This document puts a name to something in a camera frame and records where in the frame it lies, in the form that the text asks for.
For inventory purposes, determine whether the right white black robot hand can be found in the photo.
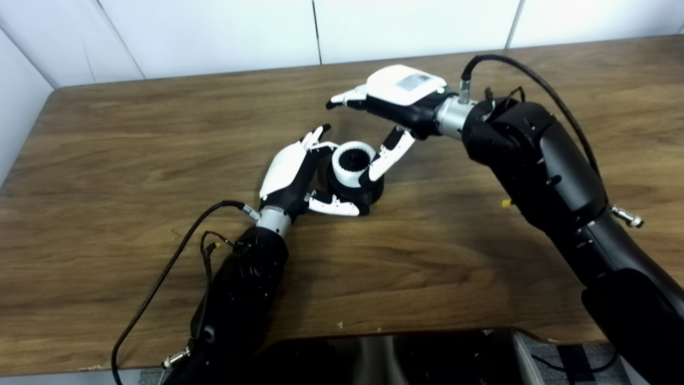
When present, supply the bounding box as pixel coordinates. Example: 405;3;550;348
326;64;460;182

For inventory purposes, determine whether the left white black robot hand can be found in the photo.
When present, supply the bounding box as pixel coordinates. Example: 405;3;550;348
259;124;370;221

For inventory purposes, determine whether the white toothed ring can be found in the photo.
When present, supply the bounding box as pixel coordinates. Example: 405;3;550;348
332;141;378;188

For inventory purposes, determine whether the round black part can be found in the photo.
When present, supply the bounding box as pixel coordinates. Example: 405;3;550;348
321;150;385;206

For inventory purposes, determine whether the glossy black robot torso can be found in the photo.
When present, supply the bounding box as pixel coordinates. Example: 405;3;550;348
256;330;535;385

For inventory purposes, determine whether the black flat floor strip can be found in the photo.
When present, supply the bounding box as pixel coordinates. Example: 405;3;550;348
557;344;595;385

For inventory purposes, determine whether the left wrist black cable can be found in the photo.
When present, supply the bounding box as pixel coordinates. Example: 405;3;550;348
111;200;261;385

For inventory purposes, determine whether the right arm thin wire bundle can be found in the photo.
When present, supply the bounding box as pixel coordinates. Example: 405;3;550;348
484;86;527;107

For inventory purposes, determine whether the arm thin wire bundle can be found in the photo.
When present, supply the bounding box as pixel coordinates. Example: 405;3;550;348
484;86;527;107
200;231;236;289

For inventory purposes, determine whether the left arm thin wire bundle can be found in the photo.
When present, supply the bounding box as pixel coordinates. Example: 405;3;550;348
200;231;236;289

